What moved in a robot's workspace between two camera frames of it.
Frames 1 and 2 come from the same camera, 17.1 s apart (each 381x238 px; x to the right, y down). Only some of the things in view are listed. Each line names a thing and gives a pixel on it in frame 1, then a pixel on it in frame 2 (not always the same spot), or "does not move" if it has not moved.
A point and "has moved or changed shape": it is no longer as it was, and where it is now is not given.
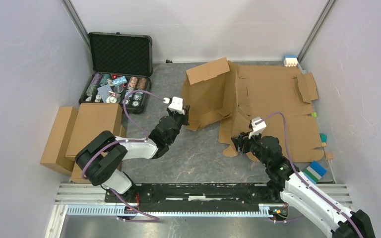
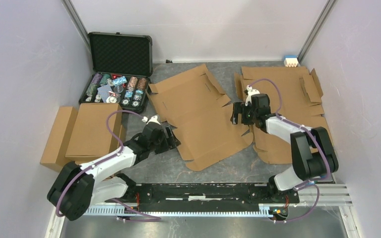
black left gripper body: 180,119 to 159,146
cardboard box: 231,94 has moved or changed shape
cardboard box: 54,155 does not move
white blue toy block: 290,60 does not move
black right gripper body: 249,145 to 248,114
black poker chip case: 122,69 does not move
